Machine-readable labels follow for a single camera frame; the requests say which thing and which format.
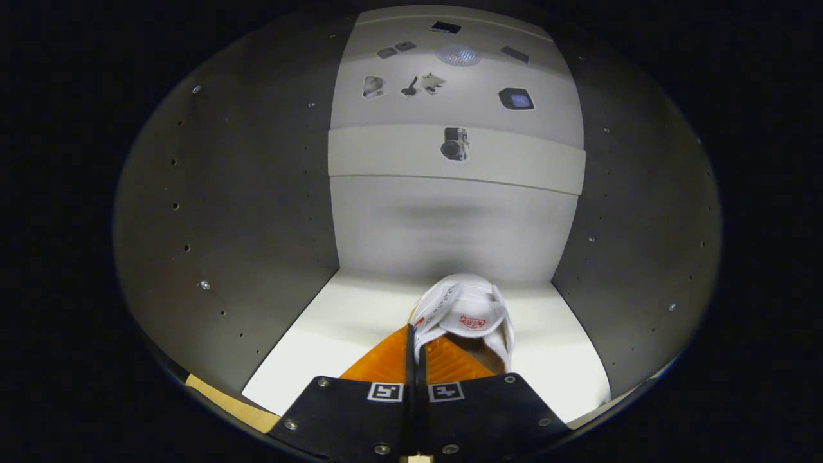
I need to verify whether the white shoe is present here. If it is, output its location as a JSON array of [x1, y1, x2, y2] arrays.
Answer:
[[410, 273, 516, 375]]

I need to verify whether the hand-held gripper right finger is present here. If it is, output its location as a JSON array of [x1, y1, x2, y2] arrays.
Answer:
[[417, 334, 570, 458]]

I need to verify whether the grey shoe cabinet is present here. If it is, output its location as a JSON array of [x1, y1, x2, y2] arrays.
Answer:
[[114, 5, 722, 425]]

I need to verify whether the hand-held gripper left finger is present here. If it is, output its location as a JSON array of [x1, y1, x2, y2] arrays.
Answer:
[[269, 325, 419, 460]]

